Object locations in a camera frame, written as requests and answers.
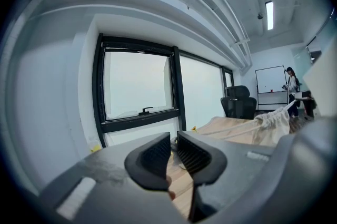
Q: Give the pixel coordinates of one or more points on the small yellow object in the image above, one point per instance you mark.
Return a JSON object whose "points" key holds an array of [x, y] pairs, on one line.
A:
{"points": [[194, 128], [94, 148]]}

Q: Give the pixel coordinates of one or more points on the white ceiling pipes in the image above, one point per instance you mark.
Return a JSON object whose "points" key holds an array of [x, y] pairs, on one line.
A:
{"points": [[200, 7]]}

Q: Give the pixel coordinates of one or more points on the white whiteboard on stand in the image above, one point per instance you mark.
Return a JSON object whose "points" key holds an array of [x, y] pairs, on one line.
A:
{"points": [[269, 79]]}

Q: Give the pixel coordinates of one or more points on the person's left hand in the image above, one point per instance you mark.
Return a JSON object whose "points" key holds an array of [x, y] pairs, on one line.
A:
{"points": [[171, 194]]}

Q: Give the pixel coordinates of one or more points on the black framed window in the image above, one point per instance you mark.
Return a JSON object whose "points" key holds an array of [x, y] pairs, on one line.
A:
{"points": [[139, 86]]}

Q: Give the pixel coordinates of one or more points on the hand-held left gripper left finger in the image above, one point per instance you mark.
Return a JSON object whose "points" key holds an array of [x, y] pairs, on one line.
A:
{"points": [[150, 162]]}

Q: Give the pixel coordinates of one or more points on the ceiling security camera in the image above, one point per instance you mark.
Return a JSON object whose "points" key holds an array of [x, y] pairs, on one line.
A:
{"points": [[260, 16]]}

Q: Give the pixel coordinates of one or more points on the long ceiling light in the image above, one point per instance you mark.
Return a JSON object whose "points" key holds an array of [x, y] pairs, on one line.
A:
{"points": [[269, 15]]}

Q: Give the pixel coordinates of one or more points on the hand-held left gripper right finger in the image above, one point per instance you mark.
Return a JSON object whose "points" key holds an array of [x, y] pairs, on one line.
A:
{"points": [[197, 157]]}

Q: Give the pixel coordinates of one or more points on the black office chair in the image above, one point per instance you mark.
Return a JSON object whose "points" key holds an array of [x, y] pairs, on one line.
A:
{"points": [[238, 105]]}

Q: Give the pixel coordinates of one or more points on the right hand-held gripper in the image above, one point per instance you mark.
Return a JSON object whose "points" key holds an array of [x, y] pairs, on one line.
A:
{"points": [[322, 80]]}

